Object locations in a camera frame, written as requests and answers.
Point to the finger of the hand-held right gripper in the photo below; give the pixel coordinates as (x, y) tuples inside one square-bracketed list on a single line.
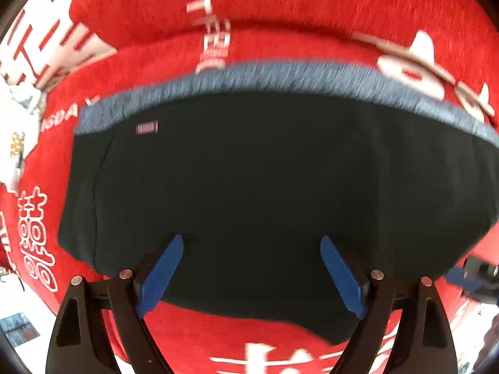
[(462, 278)]

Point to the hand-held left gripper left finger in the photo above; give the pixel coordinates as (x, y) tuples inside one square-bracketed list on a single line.
[(161, 272)]

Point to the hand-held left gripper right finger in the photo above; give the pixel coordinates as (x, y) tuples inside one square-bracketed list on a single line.
[(343, 272)]

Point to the black pants with blue waistband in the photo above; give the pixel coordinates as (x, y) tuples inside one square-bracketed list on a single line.
[(253, 171)]

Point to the white patterned cloth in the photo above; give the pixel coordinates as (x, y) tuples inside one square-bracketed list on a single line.
[(17, 132)]

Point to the red printed blanket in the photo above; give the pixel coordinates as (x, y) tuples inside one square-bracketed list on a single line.
[(273, 7)]

